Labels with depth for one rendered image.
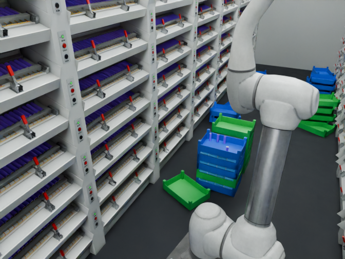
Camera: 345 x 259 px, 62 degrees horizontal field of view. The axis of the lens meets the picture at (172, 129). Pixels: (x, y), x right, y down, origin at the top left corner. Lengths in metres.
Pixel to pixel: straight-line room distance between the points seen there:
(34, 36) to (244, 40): 0.73
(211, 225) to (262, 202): 0.23
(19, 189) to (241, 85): 0.93
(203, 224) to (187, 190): 1.00
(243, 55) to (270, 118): 0.24
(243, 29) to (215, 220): 0.73
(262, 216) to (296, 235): 0.92
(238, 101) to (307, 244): 1.18
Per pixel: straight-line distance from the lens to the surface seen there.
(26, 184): 1.30
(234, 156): 1.99
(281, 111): 1.03
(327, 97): 3.48
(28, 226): 1.39
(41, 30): 1.18
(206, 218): 1.22
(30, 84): 1.19
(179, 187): 2.22
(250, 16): 1.02
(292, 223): 2.13
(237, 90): 1.09
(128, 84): 1.65
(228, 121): 2.45
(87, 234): 1.77
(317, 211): 2.28
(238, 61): 1.06
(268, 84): 1.05
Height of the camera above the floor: 1.45
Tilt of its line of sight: 29 degrees down
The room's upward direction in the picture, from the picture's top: straight up
